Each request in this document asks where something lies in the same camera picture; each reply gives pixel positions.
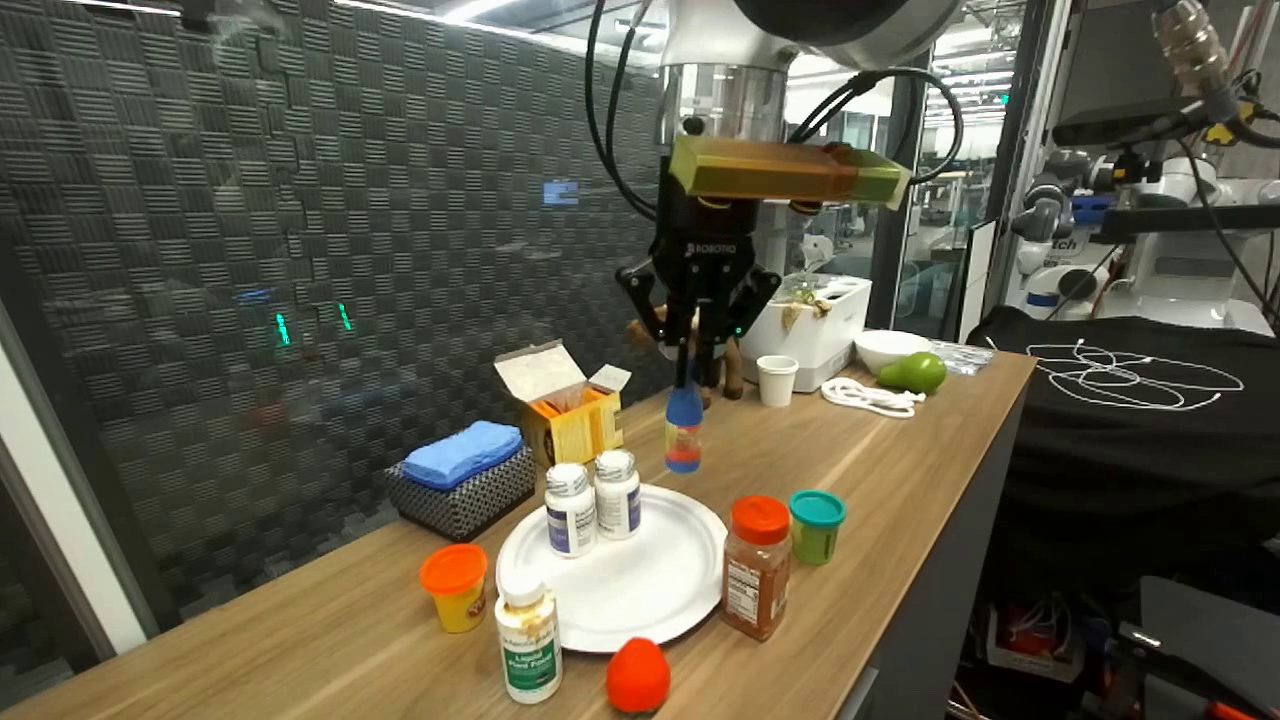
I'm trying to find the blue sponge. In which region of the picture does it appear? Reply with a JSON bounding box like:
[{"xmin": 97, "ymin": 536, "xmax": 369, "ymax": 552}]
[{"xmin": 399, "ymin": 419, "xmax": 523, "ymax": 492}]

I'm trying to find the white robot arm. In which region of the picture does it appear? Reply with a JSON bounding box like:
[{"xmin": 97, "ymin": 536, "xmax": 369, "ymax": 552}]
[{"xmin": 617, "ymin": 0, "xmax": 965, "ymax": 388}]

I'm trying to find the green pear toy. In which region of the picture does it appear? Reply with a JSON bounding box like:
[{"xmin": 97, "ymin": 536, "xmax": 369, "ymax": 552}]
[{"xmin": 877, "ymin": 353, "xmax": 949, "ymax": 394}]

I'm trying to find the white paper cup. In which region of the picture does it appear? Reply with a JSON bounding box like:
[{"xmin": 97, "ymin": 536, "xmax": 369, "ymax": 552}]
[{"xmin": 757, "ymin": 355, "xmax": 800, "ymax": 408}]

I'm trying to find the brown moose plushie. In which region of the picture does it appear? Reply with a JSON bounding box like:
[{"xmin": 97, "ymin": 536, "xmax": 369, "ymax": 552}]
[{"xmin": 717, "ymin": 340, "xmax": 748, "ymax": 398}]

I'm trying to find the spice jar orange lid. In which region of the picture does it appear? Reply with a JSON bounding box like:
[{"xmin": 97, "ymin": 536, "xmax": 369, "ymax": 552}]
[{"xmin": 722, "ymin": 495, "xmax": 791, "ymax": 641}]

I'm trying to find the yellow tub orange lid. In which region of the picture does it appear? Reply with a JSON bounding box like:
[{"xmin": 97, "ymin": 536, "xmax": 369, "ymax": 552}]
[{"xmin": 415, "ymin": 542, "xmax": 494, "ymax": 634}]

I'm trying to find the green tub teal lid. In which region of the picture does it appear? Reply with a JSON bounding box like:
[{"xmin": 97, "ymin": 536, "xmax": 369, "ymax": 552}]
[{"xmin": 788, "ymin": 487, "xmax": 848, "ymax": 566}]

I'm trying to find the grey woven basket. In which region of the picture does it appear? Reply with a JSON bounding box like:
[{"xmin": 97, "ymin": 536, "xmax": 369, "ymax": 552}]
[{"xmin": 385, "ymin": 449, "xmax": 535, "ymax": 539}]

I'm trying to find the white pill bottle back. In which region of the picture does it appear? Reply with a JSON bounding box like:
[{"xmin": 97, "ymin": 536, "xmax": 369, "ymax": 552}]
[{"xmin": 592, "ymin": 449, "xmax": 641, "ymax": 536}]

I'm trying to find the white pill bottle green label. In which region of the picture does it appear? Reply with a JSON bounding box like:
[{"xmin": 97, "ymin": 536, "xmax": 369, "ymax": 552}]
[{"xmin": 497, "ymin": 572, "xmax": 565, "ymax": 705}]

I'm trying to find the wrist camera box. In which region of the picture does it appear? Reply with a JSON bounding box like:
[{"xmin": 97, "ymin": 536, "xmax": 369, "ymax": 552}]
[{"xmin": 670, "ymin": 135, "xmax": 914, "ymax": 208}]

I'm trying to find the white bowl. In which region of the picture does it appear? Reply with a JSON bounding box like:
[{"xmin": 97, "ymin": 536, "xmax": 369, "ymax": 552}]
[{"xmin": 856, "ymin": 326, "xmax": 933, "ymax": 370}]

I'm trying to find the orange plushie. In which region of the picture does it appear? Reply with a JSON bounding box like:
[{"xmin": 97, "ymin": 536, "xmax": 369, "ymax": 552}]
[{"xmin": 605, "ymin": 634, "xmax": 671, "ymax": 715}]

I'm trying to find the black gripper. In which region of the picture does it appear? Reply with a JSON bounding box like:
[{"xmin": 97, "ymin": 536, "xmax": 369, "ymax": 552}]
[{"xmin": 617, "ymin": 172, "xmax": 782, "ymax": 388}]

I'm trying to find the white paper plate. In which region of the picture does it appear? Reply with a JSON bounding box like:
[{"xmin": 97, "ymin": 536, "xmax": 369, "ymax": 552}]
[{"xmin": 497, "ymin": 485, "xmax": 730, "ymax": 654}]

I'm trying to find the white coiled cable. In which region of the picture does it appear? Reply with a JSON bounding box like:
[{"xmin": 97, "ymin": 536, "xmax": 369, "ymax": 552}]
[{"xmin": 817, "ymin": 370, "xmax": 930, "ymax": 425}]

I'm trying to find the yellow cardboard box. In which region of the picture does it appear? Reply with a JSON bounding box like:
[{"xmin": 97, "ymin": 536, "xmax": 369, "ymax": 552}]
[{"xmin": 494, "ymin": 340, "xmax": 633, "ymax": 462}]

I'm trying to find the blue toy bottle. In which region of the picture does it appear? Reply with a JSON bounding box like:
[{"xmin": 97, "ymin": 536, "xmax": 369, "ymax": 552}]
[{"xmin": 663, "ymin": 388, "xmax": 703, "ymax": 470}]

